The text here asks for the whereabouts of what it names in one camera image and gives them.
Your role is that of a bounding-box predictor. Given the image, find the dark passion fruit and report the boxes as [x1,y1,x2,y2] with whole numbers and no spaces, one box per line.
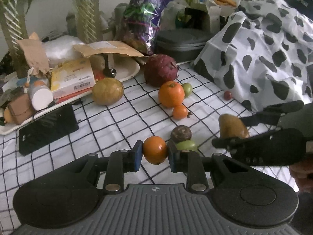
[170,125,192,143]

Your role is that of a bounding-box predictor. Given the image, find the small orange tangerine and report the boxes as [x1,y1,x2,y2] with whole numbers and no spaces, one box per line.
[143,136,168,165]

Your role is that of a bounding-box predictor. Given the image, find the small brown kiwi fruit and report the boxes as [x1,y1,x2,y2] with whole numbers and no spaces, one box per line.
[219,114,250,139]

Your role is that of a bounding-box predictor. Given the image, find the small red cherry fruit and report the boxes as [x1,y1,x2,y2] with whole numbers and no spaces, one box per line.
[223,91,232,101]

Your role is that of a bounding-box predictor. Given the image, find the tiny orange tangerine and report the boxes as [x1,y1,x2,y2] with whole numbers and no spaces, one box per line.
[172,105,189,120]

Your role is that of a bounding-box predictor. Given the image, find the large orange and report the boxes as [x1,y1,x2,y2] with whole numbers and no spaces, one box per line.
[158,81,185,108]

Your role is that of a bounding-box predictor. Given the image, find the dark red dragon fruit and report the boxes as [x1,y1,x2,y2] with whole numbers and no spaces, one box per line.
[144,54,179,87]

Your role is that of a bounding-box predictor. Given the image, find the person's right hand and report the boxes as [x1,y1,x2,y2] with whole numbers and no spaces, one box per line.
[289,159,312,193]

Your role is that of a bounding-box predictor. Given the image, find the checked white tablecloth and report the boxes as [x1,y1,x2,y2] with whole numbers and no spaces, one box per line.
[1,65,295,234]

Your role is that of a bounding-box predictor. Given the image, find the cow print cloth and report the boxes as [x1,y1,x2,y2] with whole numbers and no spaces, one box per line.
[194,0,312,111]

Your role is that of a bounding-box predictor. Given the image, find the black phone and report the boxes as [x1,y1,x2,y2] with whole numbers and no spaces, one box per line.
[19,105,79,156]

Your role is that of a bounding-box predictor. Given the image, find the white tray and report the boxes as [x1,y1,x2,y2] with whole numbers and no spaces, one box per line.
[1,56,140,136]

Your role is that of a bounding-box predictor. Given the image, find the yellow medicine box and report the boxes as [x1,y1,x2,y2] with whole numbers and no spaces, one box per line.
[50,58,95,99]

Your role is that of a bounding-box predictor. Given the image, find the white cylinder bottle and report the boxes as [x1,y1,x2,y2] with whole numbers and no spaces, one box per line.
[29,83,54,111]

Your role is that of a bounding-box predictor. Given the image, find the black zip case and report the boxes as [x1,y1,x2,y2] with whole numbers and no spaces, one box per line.
[155,29,214,63]

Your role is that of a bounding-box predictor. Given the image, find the small brown leather pouch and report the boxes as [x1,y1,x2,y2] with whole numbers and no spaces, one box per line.
[8,93,35,125]

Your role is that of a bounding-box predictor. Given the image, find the brown paper envelope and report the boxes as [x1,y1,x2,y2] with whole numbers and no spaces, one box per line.
[73,40,144,57]

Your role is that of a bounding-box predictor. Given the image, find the white plastic bag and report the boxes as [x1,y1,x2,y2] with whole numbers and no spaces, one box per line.
[43,35,84,68]

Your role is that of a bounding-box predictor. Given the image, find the crumpled brown paper bag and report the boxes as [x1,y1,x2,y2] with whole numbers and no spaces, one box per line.
[17,32,50,78]

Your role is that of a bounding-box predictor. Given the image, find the purple snack bag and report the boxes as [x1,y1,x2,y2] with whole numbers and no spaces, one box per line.
[117,0,173,55]

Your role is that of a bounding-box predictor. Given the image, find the glass vase with bamboo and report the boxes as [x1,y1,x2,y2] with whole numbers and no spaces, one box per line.
[72,0,102,43]

